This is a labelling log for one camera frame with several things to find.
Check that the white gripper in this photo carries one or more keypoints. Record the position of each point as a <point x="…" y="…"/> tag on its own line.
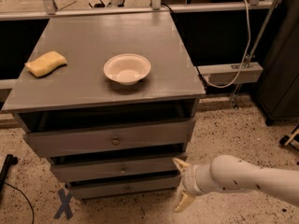
<point x="189" y="180"/>

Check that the grey drawer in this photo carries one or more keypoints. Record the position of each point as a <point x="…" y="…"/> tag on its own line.
<point x="125" y="187"/>
<point x="91" y="170"/>
<point x="65" y="143"/>

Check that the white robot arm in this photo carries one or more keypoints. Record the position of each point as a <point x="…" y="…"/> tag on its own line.
<point x="229" y="174"/>

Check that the grey top drawer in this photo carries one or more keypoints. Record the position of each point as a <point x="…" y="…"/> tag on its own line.
<point x="65" y="143"/>

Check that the grey bottom drawer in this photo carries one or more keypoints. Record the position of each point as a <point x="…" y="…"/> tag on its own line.
<point x="125" y="187"/>

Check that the grey wooden drawer cabinet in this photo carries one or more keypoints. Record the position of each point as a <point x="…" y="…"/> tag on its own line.
<point x="79" y="96"/>

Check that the black caster wheel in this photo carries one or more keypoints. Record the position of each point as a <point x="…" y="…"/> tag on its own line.
<point x="286" y="141"/>

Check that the white paper bowl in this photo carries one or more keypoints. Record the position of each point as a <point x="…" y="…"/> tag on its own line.
<point x="127" y="69"/>

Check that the dark cabinet at right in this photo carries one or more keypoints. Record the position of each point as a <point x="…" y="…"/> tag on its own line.
<point x="277" y="91"/>

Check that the black stand foot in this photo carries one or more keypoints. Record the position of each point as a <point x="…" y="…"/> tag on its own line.
<point x="9" y="161"/>

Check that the yellow sponge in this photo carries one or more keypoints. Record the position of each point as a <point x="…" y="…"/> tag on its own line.
<point x="46" y="63"/>

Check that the grey metal rail frame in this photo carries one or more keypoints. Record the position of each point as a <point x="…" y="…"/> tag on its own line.
<point x="124" y="10"/>

